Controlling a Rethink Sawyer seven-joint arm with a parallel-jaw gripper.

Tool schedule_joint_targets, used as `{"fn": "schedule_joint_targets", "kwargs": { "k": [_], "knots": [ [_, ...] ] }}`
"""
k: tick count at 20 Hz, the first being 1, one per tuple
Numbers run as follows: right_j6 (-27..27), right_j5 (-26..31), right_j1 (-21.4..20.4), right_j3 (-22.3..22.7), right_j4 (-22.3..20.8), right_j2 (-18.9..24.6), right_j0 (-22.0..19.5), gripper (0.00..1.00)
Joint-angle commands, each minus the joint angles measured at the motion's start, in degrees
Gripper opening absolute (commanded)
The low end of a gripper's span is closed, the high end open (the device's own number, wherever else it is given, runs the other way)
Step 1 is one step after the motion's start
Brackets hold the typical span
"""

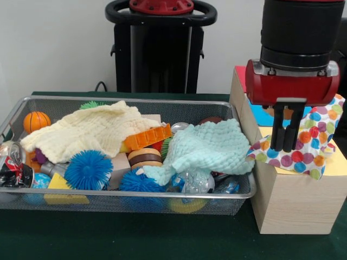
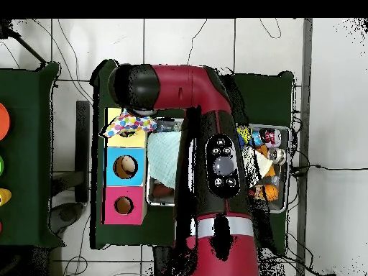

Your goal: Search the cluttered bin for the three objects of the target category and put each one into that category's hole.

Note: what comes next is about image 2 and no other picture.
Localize dark green side table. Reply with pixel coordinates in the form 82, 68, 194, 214
0, 62, 65, 249

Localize mint green waffle cloth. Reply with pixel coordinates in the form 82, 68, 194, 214
147, 130, 183, 190

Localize crushed soda can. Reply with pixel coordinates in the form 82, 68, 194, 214
258, 128, 282, 149

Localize black floor cable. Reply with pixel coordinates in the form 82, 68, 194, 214
290, 164, 368, 177

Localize yellow foam wedge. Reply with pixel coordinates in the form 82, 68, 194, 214
236, 126, 253, 144

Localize orange round object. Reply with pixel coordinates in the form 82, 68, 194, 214
0, 101, 12, 142

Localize polka-dot cloth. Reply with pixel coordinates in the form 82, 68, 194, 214
99, 109, 158, 138

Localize yellow round object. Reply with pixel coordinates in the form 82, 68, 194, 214
0, 188, 12, 207

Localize shallow mesh bin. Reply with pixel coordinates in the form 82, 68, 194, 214
145, 116, 291, 214

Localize dark green table cloth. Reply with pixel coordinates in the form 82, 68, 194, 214
90, 59, 295, 255

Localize orange toy basketball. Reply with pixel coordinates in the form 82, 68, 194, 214
254, 184, 280, 202

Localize wooden three-hole box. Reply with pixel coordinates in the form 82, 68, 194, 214
101, 107, 149, 226

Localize black upright bar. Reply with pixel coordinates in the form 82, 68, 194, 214
75, 100, 91, 202

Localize cream waffle cloth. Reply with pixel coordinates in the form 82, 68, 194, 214
244, 146, 274, 188

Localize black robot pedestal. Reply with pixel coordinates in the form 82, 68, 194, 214
152, 245, 179, 276

